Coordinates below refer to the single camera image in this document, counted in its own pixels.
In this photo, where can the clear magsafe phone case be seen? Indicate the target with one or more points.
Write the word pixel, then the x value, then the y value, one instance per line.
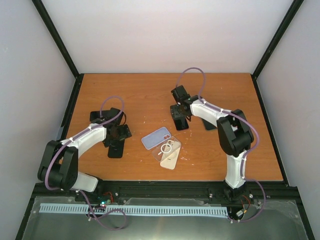
pixel 156 153

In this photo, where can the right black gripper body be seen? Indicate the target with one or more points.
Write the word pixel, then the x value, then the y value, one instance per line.
pixel 178 113

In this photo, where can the lilac phone case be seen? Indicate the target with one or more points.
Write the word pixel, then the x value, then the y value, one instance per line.
pixel 155 138

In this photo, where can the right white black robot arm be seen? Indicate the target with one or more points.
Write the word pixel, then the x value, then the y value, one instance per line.
pixel 234 134

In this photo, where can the left black frame post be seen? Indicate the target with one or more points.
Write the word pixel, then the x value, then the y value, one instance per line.
pixel 43 13

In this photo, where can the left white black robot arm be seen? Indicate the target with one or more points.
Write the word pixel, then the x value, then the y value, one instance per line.
pixel 59 167

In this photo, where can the black aluminium frame rail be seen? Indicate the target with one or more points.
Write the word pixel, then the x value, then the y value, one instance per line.
pixel 213 192

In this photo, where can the left black side rail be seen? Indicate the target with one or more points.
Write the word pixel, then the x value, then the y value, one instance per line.
pixel 67 117

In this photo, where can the black frame post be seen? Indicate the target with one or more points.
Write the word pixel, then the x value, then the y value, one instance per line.
pixel 283 26
pixel 43 13

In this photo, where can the light blue cable duct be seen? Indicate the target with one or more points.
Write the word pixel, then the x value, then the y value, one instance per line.
pixel 136 210

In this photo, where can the black phone case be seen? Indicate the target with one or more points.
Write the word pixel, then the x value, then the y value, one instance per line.
pixel 116 149

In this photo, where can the black phone right side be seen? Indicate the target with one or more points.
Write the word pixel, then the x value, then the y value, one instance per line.
pixel 208 126

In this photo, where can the dark phone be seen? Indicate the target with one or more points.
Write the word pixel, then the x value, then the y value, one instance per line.
pixel 94 115

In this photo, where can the right black side rail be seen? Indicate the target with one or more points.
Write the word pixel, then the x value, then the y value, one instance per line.
pixel 270 131

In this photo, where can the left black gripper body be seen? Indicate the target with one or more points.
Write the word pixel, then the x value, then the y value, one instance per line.
pixel 125 133

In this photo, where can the cream white phone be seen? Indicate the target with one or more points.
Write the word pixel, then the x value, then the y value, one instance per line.
pixel 170 160

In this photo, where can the right black frame post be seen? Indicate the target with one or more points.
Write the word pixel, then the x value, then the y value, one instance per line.
pixel 283 26

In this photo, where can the right wired connector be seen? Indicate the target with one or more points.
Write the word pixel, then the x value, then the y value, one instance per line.
pixel 245 205

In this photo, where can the left green controller board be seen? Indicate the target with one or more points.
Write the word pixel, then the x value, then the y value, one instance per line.
pixel 105 200

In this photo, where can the black screen phone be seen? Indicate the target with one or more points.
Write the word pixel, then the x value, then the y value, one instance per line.
pixel 181 124

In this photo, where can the black side rail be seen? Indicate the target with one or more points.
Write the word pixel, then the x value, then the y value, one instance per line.
pixel 67 117
pixel 270 131

